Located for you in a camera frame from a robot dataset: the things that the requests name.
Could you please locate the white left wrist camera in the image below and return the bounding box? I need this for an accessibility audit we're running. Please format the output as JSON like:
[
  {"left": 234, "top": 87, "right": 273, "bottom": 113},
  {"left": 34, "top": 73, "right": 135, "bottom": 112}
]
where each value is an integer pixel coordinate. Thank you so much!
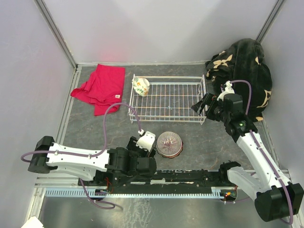
[{"left": 136, "top": 129, "right": 156, "bottom": 152}]

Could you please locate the floral orange green bowl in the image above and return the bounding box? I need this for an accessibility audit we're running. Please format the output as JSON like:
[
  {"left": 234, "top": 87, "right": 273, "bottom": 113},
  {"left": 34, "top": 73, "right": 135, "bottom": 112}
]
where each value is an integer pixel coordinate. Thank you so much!
[{"left": 132, "top": 76, "right": 150, "bottom": 97}]

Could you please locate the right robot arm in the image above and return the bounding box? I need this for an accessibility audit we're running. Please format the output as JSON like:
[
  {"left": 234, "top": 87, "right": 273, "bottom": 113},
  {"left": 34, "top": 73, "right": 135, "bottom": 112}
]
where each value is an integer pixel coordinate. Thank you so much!
[{"left": 191, "top": 93, "right": 304, "bottom": 222}]

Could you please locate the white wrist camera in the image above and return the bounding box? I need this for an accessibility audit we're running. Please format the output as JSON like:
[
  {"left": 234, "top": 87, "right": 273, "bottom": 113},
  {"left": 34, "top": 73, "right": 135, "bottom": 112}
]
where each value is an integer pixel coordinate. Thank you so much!
[
  {"left": 217, "top": 81, "right": 235, "bottom": 101},
  {"left": 136, "top": 129, "right": 156, "bottom": 152}
]

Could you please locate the purple striped bowl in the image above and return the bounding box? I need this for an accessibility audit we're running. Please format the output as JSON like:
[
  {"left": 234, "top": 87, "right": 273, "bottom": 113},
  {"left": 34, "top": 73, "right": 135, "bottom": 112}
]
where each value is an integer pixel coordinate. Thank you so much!
[{"left": 156, "top": 131, "right": 183, "bottom": 159}]

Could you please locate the black floral blanket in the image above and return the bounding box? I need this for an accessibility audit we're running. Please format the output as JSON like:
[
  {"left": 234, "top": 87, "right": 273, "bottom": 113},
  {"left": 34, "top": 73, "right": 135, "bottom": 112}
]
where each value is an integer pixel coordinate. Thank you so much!
[{"left": 205, "top": 38, "right": 273, "bottom": 122}]

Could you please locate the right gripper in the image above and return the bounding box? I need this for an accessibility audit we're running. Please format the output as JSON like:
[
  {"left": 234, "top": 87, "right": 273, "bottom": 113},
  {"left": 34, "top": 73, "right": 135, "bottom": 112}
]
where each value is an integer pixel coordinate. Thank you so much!
[{"left": 190, "top": 92, "right": 230, "bottom": 123}]

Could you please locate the white paper corner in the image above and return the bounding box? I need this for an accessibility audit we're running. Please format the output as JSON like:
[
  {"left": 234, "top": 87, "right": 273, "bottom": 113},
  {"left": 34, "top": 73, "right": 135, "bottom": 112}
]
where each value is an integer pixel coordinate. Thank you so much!
[{"left": 21, "top": 216, "right": 44, "bottom": 228}]

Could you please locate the white wire dish rack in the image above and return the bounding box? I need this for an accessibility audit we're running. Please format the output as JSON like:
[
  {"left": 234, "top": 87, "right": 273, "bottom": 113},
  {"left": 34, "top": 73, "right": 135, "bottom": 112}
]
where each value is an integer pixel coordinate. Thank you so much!
[{"left": 129, "top": 75, "right": 206, "bottom": 124}]

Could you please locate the red folded t-shirt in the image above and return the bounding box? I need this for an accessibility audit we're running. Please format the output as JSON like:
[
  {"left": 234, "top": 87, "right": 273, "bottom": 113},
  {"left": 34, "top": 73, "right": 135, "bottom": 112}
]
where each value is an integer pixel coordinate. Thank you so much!
[{"left": 70, "top": 64, "right": 125, "bottom": 116}]

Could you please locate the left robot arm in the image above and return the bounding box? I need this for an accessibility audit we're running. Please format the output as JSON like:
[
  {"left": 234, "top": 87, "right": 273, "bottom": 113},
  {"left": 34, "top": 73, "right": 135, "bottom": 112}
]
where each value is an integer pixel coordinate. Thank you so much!
[{"left": 28, "top": 132, "right": 157, "bottom": 185}]

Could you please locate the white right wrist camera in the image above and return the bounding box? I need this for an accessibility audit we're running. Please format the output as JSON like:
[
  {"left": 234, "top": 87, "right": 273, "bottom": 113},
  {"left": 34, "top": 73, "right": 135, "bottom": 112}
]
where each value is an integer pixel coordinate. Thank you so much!
[{"left": 217, "top": 81, "right": 235, "bottom": 101}]

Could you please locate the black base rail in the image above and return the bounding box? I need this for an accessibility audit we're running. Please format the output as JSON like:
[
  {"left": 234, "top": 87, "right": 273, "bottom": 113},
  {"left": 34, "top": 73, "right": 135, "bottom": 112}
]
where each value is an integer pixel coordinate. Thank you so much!
[{"left": 84, "top": 170, "right": 236, "bottom": 195}]

